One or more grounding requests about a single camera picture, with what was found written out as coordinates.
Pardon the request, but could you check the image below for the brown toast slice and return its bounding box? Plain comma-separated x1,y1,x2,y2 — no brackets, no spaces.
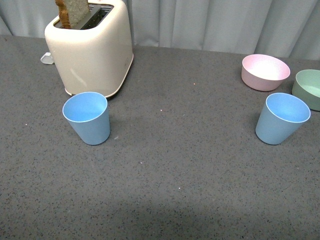
55,0,90,29

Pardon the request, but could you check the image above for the green bowl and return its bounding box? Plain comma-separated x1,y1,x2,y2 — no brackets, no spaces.
292,69,320,112

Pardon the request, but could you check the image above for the pink bowl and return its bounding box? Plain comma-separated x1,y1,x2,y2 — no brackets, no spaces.
241,54,291,92

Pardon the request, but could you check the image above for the white power plug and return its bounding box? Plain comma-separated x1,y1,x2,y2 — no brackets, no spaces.
40,52,55,65

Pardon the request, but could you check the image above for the blue cup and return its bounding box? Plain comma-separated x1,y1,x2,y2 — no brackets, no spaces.
255,92,311,145
62,91,111,146

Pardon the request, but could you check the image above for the cream white toaster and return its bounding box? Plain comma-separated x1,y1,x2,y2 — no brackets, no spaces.
44,0,134,98

